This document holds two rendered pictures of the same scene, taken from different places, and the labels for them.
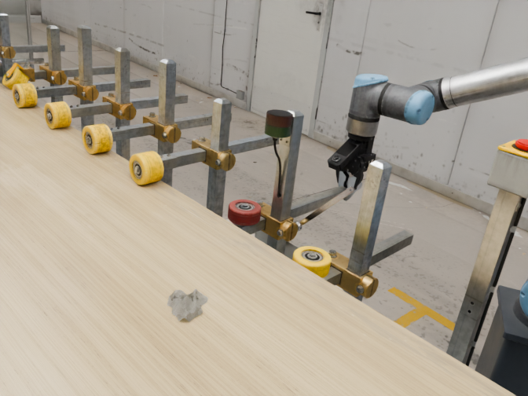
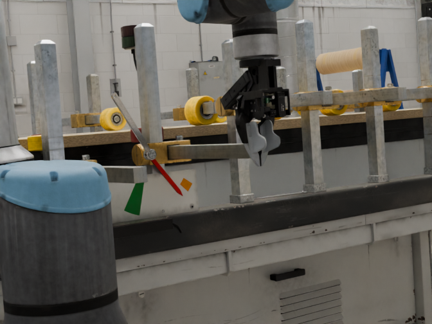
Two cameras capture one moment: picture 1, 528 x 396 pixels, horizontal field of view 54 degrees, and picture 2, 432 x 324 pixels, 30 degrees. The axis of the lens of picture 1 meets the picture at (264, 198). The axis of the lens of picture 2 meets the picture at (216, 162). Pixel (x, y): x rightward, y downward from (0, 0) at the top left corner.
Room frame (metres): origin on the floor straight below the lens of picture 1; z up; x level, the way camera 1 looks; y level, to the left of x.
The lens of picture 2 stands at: (1.69, -1.86, 0.91)
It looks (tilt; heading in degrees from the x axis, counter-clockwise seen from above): 3 degrees down; 101
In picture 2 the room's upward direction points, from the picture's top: 4 degrees counter-clockwise
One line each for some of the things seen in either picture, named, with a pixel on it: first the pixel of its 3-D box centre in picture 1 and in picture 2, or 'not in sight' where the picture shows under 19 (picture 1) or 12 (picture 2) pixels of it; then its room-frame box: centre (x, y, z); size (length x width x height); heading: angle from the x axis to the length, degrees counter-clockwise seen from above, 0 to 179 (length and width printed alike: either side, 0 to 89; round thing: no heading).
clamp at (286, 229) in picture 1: (271, 221); (161, 152); (1.19, -0.03, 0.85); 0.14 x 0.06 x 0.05; 47
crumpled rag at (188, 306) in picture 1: (185, 299); not in sight; (0.73, 0.11, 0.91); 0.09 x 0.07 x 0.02; 177
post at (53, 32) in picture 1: (56, 88); not in sight; (2.03, 0.87, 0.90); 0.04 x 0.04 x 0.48; 47
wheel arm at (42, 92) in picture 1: (91, 87); not in sight; (1.92, 0.69, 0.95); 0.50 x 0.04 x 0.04; 137
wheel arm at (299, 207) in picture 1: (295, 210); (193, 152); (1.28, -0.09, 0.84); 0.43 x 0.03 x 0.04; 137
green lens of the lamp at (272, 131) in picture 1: (277, 129); (134, 42); (1.14, -0.01, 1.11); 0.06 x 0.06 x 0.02
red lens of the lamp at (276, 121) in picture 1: (279, 118); (133, 31); (1.14, -0.01, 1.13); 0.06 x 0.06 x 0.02
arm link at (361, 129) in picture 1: (361, 126); (257, 49); (1.47, -0.25, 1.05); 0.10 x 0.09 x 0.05; 47
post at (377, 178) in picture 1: (359, 261); (53, 152); (1.01, -0.23, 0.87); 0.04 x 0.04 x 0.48; 47
